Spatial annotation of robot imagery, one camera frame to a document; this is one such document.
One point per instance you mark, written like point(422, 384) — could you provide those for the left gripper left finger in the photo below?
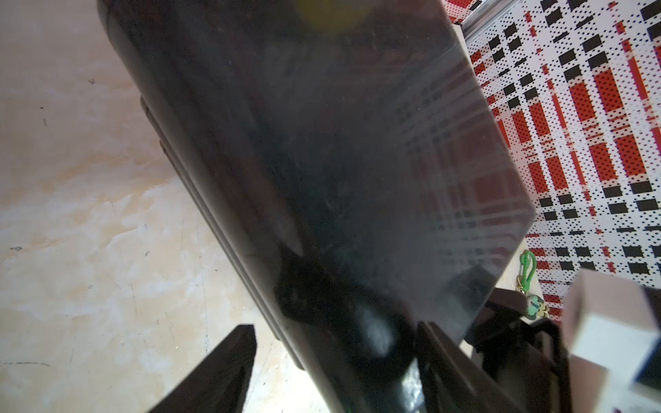
point(221, 381)

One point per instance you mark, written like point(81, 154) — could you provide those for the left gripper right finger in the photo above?
point(451, 381)

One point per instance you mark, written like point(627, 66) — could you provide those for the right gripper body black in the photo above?
point(525, 359)

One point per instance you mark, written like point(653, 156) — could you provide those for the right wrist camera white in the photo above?
point(611, 331)

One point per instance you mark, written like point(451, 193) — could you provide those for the black drawer cabinet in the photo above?
point(346, 159)

